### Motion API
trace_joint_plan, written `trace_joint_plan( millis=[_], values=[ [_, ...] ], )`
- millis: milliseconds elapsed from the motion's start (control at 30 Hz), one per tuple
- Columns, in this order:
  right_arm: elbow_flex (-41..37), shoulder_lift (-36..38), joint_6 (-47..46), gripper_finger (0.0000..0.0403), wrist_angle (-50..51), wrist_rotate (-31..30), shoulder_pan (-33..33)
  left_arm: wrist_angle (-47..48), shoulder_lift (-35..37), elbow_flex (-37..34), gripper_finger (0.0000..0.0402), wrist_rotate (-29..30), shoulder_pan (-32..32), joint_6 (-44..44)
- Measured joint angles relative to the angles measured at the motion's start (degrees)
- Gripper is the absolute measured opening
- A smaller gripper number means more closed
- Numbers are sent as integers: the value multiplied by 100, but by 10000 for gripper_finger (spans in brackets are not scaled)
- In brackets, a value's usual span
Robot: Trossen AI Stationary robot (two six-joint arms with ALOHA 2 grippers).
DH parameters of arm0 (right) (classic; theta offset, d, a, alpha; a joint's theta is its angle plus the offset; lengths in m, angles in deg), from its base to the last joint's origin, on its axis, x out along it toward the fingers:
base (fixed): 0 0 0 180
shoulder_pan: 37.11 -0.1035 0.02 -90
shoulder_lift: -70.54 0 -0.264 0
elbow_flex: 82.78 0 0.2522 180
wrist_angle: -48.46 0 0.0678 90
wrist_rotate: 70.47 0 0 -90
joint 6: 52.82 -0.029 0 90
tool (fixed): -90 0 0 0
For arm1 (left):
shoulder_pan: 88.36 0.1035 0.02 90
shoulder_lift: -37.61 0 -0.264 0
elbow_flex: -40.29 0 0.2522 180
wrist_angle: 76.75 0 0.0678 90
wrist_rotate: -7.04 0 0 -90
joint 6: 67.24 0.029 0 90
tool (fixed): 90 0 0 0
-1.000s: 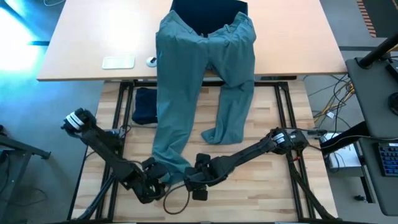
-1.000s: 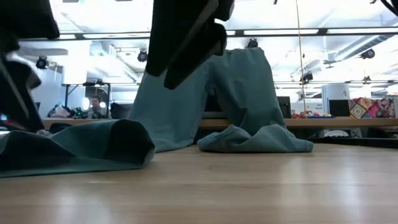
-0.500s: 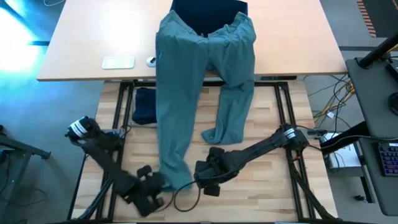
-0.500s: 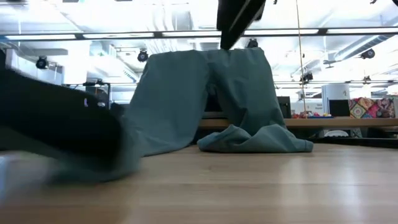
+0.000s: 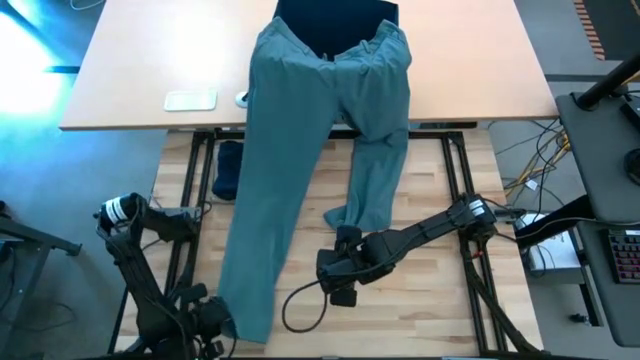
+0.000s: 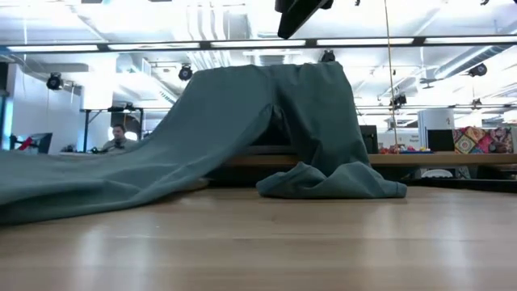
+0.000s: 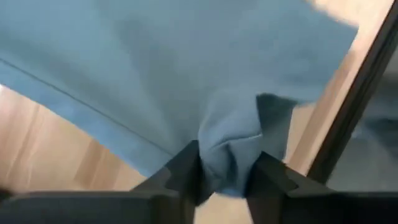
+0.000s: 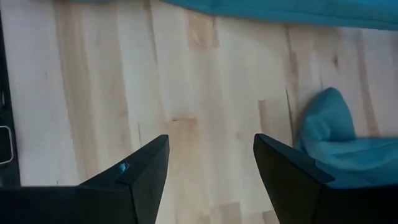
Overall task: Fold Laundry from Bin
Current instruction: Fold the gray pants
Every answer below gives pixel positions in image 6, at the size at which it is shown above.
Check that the teal shirt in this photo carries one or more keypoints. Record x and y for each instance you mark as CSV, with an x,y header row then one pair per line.
x,y
202,133

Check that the black equipment box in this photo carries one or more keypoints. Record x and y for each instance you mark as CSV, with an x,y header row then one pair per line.
x,y
369,139

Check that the white pillar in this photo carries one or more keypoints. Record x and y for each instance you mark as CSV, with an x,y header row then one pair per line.
x,y
436,119

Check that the colourful toy pile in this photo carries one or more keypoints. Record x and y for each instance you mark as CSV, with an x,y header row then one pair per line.
x,y
400,150

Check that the black square screen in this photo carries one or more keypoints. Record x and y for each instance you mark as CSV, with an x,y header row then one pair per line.
x,y
440,140

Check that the beige wooden desk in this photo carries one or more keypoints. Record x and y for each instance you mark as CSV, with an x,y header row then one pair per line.
x,y
444,159

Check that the white rounded object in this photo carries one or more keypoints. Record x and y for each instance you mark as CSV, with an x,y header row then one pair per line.
x,y
438,174

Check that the colourful patchwork quilt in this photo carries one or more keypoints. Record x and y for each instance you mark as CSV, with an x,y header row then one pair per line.
x,y
476,141

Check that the black computer monitor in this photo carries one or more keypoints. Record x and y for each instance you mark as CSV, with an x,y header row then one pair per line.
x,y
42,141

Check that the red object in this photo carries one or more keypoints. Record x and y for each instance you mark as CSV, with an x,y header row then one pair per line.
x,y
26,143

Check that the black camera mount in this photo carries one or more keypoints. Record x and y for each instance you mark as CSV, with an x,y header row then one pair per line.
x,y
328,56

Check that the black light rail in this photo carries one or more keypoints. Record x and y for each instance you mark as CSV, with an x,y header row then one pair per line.
x,y
161,45

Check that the black aluminium table frame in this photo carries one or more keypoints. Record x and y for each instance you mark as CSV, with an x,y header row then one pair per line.
x,y
464,184

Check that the black tall stand frame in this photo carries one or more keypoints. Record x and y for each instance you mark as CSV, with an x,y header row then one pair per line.
x,y
86,133

